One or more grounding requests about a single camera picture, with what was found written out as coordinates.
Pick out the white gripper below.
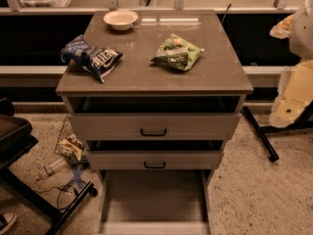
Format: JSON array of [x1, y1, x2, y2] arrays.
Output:
[[269, 60, 313, 128]]

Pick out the blue chip bag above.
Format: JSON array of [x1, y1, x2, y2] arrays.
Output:
[[61, 35, 123, 83]]

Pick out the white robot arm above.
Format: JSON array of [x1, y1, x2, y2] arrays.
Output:
[[269, 0, 313, 128]]

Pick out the green chip bag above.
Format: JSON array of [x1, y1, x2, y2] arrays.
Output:
[[151, 33, 203, 71]]

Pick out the grey drawer cabinet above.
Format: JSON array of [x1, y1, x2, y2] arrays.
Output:
[[57, 10, 252, 235]]

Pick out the bottom drawer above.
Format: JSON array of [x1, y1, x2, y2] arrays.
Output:
[[95, 170, 211, 235]]

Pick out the drawer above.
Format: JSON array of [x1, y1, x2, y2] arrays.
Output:
[[95, 170, 211, 235], [68, 114, 241, 141], [87, 151, 222, 170]]

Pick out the middle drawer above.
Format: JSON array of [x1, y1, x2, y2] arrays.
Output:
[[87, 151, 222, 170]]

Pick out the top drawer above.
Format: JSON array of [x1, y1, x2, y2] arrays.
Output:
[[68, 114, 241, 141]]

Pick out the black stand legs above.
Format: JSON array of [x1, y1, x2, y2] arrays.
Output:
[[242, 102, 313, 163]]

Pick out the white bowl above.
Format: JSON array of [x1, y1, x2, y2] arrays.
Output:
[[103, 10, 139, 31]]

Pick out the blue tape cross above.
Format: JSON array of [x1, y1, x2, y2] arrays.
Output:
[[65, 164, 89, 190]]

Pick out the clear plastic bottle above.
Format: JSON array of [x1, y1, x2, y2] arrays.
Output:
[[36, 158, 67, 180]]

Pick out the white sneaker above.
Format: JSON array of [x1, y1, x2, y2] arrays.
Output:
[[0, 211, 18, 235]]

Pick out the wire basket with snacks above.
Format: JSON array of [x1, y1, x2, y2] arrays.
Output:
[[55, 117, 87, 165]]

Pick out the black cable on floor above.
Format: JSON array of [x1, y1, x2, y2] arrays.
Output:
[[33, 179, 87, 212]]

